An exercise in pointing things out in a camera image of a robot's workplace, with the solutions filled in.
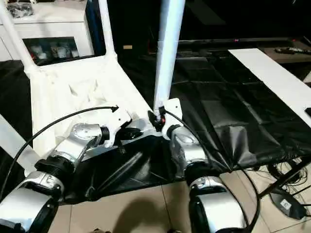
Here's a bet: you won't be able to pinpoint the white plastic table leg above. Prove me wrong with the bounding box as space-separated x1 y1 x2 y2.
0 2 39 76
153 0 187 115
0 114 41 170
98 0 119 61

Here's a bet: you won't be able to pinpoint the white plastic table top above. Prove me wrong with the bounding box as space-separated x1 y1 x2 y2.
24 54 163 170

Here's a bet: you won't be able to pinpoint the black mat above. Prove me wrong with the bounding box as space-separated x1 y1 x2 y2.
0 47 311 203

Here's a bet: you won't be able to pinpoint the white flat board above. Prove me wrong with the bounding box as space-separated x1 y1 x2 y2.
228 48 311 127

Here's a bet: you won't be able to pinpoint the white cabinet with glass doors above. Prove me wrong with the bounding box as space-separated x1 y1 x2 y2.
0 0 95 63

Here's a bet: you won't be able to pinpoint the thin black rod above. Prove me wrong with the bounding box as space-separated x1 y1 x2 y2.
259 157 311 196

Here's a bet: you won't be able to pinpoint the brown wooden bench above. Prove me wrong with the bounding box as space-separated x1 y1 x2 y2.
263 36 311 83

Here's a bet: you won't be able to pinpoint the black remote control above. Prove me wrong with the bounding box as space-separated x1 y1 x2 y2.
274 48 308 54

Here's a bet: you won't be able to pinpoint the black flat stand base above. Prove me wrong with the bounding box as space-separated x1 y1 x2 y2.
271 189 307 220

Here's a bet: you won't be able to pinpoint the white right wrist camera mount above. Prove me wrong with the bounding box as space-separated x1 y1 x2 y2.
161 98 183 140

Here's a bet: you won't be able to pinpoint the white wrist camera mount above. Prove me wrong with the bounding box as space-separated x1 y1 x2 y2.
104 108 133 149
161 98 183 140

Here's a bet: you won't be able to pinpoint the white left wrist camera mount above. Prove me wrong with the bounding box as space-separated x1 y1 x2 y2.
104 108 133 149

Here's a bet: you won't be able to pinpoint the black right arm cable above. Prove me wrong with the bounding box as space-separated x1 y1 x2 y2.
160 110 260 233

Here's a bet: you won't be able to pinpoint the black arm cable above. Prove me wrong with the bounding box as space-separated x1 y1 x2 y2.
0 105 120 200
160 110 260 233

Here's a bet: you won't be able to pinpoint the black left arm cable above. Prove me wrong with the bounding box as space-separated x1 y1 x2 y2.
0 105 120 200

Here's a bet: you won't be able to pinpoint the tangled black floor cables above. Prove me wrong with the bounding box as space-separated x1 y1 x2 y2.
268 159 311 212

